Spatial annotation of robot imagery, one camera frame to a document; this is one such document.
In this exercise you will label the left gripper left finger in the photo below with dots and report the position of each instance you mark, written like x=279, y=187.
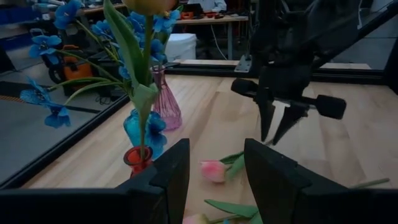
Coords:
x=161, y=193

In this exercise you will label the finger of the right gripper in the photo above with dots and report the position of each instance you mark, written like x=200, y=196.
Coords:
x=266, y=118
x=289, y=119

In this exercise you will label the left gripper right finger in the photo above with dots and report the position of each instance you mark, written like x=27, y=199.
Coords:
x=273, y=186

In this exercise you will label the pink artificial tulip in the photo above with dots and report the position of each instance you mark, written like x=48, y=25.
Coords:
x=213, y=170
x=196, y=220

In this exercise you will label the blue artificial flower bunch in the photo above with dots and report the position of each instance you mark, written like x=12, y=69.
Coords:
x=45, y=45

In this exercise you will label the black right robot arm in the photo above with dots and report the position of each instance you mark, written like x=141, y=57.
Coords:
x=295, y=31

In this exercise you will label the red glass vase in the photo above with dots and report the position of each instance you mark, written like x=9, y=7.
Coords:
x=135, y=158

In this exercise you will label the blue glass vase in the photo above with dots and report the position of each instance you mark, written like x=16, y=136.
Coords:
x=132, y=127

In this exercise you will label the pink glass vase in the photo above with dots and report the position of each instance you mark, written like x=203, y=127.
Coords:
x=168, y=109

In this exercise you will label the wooden workbench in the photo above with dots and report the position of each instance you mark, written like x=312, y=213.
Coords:
x=217, y=20

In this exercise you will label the person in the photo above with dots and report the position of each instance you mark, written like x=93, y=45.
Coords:
x=208, y=4

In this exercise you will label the white plastic bin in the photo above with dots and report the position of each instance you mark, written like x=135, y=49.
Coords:
x=182, y=46

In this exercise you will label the silver metal bracket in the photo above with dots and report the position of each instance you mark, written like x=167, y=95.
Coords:
x=244, y=63

